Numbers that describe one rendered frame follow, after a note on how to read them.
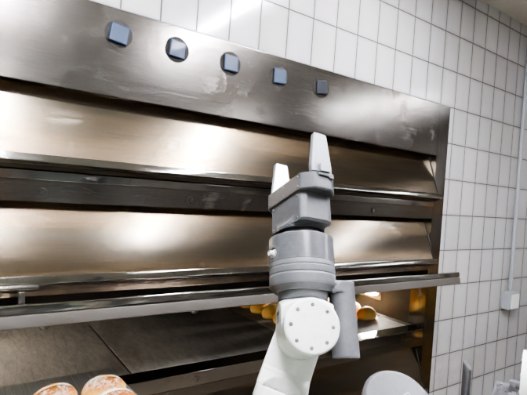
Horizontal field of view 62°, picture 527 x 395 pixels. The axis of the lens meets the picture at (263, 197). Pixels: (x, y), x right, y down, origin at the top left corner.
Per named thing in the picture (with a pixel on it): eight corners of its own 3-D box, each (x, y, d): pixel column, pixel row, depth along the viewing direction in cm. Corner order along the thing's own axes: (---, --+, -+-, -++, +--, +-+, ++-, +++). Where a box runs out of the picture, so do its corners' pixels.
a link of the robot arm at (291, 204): (303, 208, 71) (305, 281, 66) (248, 197, 67) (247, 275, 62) (351, 178, 61) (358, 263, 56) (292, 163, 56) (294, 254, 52)
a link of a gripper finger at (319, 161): (326, 138, 63) (328, 178, 60) (307, 133, 61) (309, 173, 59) (332, 133, 61) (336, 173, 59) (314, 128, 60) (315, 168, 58)
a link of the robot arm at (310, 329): (267, 275, 63) (267, 360, 59) (273, 255, 53) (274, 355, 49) (344, 277, 64) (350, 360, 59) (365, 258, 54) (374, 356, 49)
